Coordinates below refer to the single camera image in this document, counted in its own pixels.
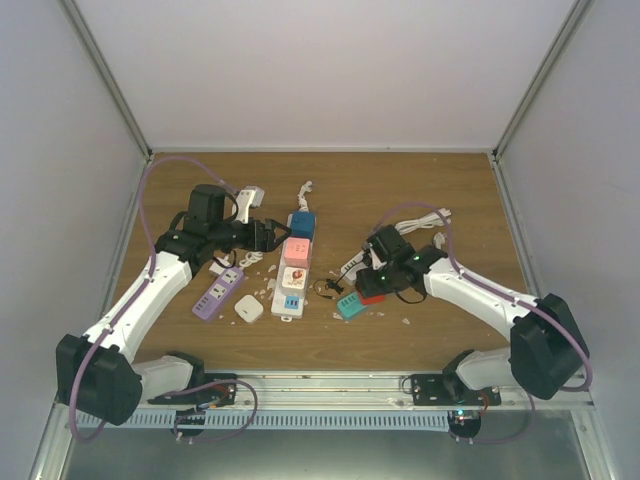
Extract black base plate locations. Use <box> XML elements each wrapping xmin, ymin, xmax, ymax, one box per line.
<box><xmin>148</xmin><ymin>373</ymin><xmax>237</xmax><ymax>406</ymax></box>
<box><xmin>409</xmin><ymin>373</ymin><xmax>502</xmax><ymax>407</ymax></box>

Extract teal power strip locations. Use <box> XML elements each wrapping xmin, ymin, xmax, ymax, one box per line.
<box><xmin>336</xmin><ymin>292</ymin><xmax>366</xmax><ymax>322</ymax></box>

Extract long white power strip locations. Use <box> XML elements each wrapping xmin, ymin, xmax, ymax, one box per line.
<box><xmin>270</xmin><ymin>211</ymin><xmax>316</xmax><ymax>322</ymax></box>

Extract white bundled cord back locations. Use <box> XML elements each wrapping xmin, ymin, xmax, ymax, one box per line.
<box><xmin>394</xmin><ymin>209</ymin><xmax>453</xmax><ymax>236</ymax></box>

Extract long strip white cord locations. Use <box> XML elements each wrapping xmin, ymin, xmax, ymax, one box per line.
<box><xmin>295</xmin><ymin>180</ymin><xmax>317</xmax><ymax>214</ymax></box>

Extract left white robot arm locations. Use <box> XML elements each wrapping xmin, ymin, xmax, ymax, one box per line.
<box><xmin>55</xmin><ymin>184</ymin><xmax>291</xmax><ymax>425</ymax></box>

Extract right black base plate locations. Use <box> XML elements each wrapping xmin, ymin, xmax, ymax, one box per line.
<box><xmin>409</xmin><ymin>373</ymin><xmax>502</xmax><ymax>407</ymax></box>

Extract purple power strip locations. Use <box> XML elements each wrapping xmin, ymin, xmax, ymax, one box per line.
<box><xmin>192</xmin><ymin>267</ymin><xmax>245</xmax><ymax>322</ymax></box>

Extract aluminium front rail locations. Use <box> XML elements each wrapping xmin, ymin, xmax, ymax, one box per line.
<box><xmin>231</xmin><ymin>369</ymin><xmax>595</xmax><ymax>411</ymax></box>

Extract red cube socket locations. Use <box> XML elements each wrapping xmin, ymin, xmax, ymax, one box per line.
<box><xmin>358</xmin><ymin>294</ymin><xmax>386</xmax><ymax>306</ymax></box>

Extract blue cube socket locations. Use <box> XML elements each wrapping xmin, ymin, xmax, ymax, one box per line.
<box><xmin>290</xmin><ymin>211</ymin><xmax>316</xmax><ymax>241</ymax></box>

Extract small white adapter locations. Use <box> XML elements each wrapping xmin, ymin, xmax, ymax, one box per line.
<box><xmin>234</xmin><ymin>295</ymin><xmax>264</xmax><ymax>324</ymax></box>

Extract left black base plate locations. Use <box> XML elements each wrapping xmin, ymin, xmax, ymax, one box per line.
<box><xmin>148</xmin><ymin>373</ymin><xmax>237</xmax><ymax>406</ymax></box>

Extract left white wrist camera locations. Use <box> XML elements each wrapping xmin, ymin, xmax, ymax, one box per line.
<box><xmin>235</xmin><ymin>186</ymin><xmax>265</xmax><ymax>224</ymax></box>

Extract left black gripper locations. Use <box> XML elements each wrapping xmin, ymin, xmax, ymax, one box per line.
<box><xmin>211</xmin><ymin>217</ymin><xmax>292</xmax><ymax>253</ymax></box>

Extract white cube socket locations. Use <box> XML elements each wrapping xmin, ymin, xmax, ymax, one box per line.
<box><xmin>280</xmin><ymin>266</ymin><xmax>308</xmax><ymax>294</ymax></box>

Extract pink cube socket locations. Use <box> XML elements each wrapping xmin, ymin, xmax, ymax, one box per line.
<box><xmin>283</xmin><ymin>237</ymin><xmax>311</xmax><ymax>268</ymax></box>

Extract grey slotted cable duct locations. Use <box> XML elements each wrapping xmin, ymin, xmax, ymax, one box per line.
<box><xmin>134</xmin><ymin>409</ymin><xmax>450</xmax><ymax>431</ymax></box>

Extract white power strip green ports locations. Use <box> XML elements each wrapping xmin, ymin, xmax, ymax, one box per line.
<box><xmin>340</xmin><ymin>250</ymin><xmax>370</xmax><ymax>285</ymax></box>

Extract black charger with cable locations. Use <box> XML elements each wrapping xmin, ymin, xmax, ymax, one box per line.
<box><xmin>312</xmin><ymin>272</ymin><xmax>355</xmax><ymax>300</ymax></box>

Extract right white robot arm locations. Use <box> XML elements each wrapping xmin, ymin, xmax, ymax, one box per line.
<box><xmin>355</xmin><ymin>225</ymin><xmax>593</xmax><ymax>405</ymax></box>

